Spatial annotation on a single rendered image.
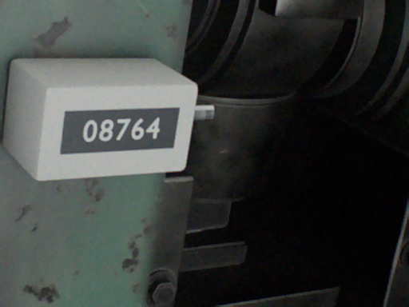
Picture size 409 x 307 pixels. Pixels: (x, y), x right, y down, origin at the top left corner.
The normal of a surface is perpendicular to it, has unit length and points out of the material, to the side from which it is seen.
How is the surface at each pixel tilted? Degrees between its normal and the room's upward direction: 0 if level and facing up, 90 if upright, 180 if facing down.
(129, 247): 90
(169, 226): 90
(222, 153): 100
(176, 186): 90
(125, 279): 90
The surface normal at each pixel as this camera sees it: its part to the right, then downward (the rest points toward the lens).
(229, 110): 0.19, 0.48
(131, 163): 0.49, 0.33
